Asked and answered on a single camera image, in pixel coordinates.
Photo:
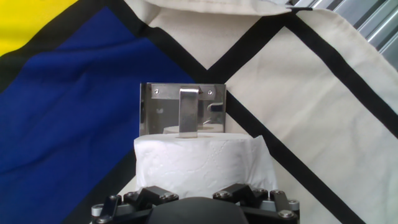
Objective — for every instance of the colour block pattern cloth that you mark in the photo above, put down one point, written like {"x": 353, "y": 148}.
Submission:
{"x": 77, "y": 109}

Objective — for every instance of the chrome toilet paper holder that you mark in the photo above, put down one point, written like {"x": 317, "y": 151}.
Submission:
{"x": 158, "y": 109}

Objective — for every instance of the white toilet paper roll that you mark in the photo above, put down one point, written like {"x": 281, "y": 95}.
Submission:
{"x": 196, "y": 165}

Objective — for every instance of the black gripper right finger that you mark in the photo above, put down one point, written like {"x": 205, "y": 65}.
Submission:
{"x": 245, "y": 194}

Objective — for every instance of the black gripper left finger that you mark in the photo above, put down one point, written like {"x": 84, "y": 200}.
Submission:
{"x": 149, "y": 196}

